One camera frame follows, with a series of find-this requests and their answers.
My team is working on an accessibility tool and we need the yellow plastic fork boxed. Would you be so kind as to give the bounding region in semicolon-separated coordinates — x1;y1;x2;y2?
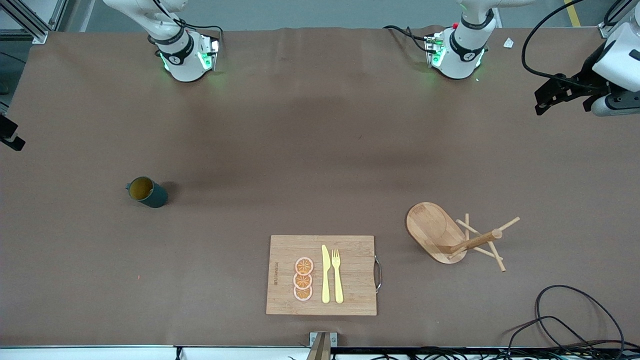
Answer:
331;249;345;305

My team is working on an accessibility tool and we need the dark green ribbed cup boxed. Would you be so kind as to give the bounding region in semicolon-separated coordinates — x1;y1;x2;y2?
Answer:
125;176;169;209

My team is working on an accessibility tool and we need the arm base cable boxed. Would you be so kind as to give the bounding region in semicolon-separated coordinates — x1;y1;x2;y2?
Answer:
177;20;224;48
383;25;432;53

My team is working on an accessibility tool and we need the left arm base cable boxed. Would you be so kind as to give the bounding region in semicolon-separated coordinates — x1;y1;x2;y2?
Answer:
383;25;432;53

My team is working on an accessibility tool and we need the bamboo cutting board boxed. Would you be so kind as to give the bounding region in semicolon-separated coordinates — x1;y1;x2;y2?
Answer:
265;235;383;317

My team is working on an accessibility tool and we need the looped black floor cable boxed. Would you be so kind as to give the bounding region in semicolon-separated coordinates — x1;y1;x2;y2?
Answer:
507;285;626;360

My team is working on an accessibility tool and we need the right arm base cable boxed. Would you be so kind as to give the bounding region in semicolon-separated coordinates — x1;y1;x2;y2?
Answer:
177;20;224;48

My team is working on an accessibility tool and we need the brown table cover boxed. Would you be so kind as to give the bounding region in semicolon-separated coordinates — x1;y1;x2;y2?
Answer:
0;26;640;348

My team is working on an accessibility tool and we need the aluminium frame profile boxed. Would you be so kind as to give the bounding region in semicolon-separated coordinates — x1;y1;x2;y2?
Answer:
0;0;68;45
598;0;626;38

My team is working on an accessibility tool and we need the left arm black wrist cable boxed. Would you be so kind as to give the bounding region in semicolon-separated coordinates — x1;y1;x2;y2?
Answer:
521;0;626;92

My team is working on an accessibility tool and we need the grey metal bracket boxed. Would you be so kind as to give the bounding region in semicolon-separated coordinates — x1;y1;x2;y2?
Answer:
306;331;338;360

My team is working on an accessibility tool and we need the yellow plastic knife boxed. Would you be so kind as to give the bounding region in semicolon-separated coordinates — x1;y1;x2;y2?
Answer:
321;244;331;304

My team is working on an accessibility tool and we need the wooden cup rack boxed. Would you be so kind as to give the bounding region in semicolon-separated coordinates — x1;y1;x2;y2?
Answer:
405;201;521;273

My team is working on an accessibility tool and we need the black cable bundle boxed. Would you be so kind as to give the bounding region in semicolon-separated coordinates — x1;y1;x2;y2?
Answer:
332;345;640;360

